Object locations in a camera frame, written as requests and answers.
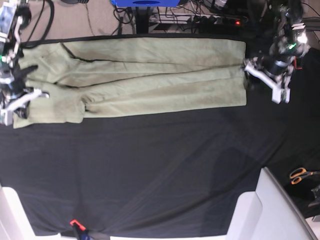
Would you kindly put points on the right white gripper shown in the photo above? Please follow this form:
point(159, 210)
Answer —
point(15, 96)

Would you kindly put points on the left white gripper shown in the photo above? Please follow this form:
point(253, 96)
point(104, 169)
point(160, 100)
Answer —
point(274, 73)

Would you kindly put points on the olive green T-shirt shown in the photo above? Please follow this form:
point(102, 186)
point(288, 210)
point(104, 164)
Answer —
point(113, 78)

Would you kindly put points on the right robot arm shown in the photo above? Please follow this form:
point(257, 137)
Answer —
point(15, 15)

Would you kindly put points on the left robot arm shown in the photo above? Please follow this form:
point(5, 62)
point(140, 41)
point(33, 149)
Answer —
point(290, 43)

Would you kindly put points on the orange black clamp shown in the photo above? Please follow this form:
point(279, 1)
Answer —
point(298, 63)

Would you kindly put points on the power strip with red light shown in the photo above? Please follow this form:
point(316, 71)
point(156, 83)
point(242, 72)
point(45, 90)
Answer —
point(217, 20)

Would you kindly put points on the black table cloth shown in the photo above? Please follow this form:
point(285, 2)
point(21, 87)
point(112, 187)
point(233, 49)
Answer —
point(164, 175)

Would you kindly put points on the black monitor stand pole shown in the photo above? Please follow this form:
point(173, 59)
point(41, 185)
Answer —
point(142, 15)

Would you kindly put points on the blue plastic box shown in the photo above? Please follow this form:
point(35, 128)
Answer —
point(145, 3)

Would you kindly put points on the orange blue front clamp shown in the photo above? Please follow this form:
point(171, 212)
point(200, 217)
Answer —
point(80, 232)

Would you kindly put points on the orange handled scissors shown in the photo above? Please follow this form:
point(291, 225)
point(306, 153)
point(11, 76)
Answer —
point(301, 173)

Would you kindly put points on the white table frame right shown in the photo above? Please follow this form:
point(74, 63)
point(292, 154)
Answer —
point(268, 213)

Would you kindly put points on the white table frame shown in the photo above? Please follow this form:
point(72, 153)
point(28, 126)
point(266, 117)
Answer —
point(268, 213)
point(14, 224)

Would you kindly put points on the white table frame left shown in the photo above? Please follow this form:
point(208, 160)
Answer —
point(14, 224)

